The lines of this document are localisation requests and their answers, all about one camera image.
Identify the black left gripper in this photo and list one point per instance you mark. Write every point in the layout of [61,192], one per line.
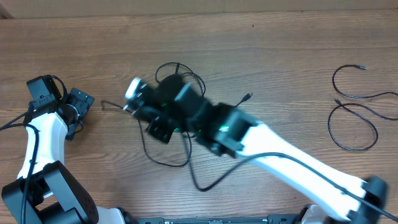
[82,101]

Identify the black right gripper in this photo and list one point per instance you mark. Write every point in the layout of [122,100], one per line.
[161,128]

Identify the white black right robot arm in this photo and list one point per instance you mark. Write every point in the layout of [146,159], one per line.
[226,129]

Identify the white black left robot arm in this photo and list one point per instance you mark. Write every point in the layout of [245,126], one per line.
[45,191]

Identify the brown cardboard backdrop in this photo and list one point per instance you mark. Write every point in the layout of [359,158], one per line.
[22,9]

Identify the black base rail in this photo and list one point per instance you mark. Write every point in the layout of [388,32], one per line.
[270,219]

